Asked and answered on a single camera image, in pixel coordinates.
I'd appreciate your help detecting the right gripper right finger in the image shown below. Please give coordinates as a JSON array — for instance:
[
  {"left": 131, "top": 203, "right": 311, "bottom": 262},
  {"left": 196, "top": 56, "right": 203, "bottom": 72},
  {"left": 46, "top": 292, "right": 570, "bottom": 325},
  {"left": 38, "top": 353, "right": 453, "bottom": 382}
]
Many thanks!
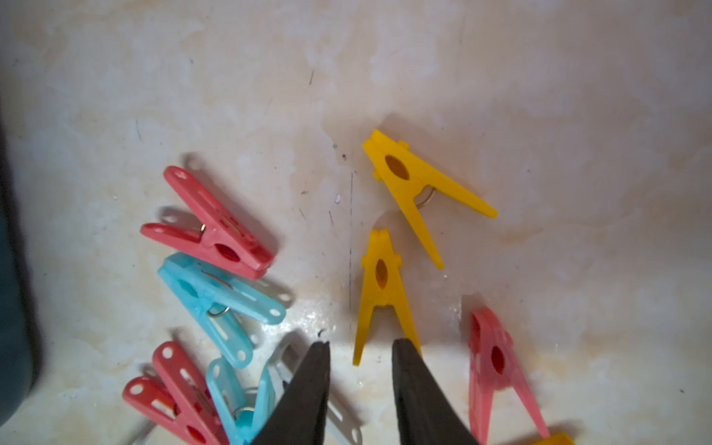
[{"left": 392, "top": 339, "right": 478, "bottom": 445}]

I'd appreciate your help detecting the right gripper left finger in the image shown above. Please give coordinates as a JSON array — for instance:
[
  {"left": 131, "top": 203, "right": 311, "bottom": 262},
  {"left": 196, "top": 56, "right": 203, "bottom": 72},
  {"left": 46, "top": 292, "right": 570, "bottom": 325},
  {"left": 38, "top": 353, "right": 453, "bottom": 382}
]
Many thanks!
[{"left": 252, "top": 341, "right": 331, "bottom": 445}]

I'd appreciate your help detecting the red clothespin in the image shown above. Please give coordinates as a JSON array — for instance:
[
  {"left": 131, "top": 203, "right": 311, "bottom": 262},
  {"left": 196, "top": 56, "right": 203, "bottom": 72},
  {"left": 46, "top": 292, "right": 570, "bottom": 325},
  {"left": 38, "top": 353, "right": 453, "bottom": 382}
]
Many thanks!
[
  {"left": 140, "top": 166, "right": 274, "bottom": 280},
  {"left": 469, "top": 308, "right": 551, "bottom": 444},
  {"left": 122, "top": 341, "right": 228, "bottom": 445}
]

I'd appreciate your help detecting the yellow clothespin small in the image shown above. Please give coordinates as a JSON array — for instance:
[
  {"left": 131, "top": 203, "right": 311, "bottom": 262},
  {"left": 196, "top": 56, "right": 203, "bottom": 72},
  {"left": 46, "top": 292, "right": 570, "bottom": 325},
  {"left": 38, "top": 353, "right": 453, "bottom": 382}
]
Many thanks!
[{"left": 352, "top": 229, "right": 422, "bottom": 366}]

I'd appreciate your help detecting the teal plastic storage box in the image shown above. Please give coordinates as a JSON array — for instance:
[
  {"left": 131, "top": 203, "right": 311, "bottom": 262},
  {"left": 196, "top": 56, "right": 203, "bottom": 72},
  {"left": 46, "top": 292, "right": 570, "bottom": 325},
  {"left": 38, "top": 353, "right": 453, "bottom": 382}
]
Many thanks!
[{"left": 0, "top": 110, "right": 34, "bottom": 428}]

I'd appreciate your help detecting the grey clothespin centre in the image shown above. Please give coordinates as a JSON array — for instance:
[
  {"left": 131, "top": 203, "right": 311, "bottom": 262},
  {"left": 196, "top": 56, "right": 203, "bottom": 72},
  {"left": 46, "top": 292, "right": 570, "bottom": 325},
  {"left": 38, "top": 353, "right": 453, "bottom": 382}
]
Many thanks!
[{"left": 263, "top": 339, "right": 363, "bottom": 445}]

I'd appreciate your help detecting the teal clothespin lower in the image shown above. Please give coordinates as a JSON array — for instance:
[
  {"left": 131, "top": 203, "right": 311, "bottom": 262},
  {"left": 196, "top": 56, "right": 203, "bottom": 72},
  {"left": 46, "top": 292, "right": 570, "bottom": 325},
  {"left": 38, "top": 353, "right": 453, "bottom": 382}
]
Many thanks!
[{"left": 206, "top": 357, "right": 276, "bottom": 444}]

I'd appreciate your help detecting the teal clothespin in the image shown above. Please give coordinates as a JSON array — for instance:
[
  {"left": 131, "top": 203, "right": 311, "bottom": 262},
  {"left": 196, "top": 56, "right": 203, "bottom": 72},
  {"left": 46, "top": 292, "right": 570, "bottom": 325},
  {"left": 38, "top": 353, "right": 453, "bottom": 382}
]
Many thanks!
[
  {"left": 206, "top": 357, "right": 276, "bottom": 444},
  {"left": 158, "top": 253, "right": 287, "bottom": 369}
]

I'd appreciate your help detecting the teal clothespin centre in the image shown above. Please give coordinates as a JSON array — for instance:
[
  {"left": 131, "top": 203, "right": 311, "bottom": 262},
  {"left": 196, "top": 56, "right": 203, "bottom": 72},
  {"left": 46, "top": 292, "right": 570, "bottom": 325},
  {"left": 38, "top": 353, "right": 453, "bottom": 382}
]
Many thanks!
[{"left": 158, "top": 253, "right": 287, "bottom": 369}]

